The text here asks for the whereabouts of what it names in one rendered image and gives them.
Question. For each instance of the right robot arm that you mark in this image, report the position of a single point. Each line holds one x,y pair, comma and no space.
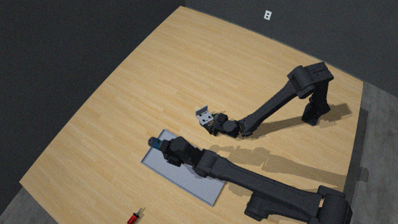
302,83

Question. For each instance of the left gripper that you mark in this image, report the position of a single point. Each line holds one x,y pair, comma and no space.
170,161

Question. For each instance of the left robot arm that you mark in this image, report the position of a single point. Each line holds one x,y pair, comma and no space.
269,196

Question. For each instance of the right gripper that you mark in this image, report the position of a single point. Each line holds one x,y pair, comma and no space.
211,129

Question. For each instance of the red screwdriver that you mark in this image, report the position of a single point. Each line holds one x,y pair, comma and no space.
133,218

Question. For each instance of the blue electric screwdriver barrel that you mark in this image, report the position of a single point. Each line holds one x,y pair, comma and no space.
154,142

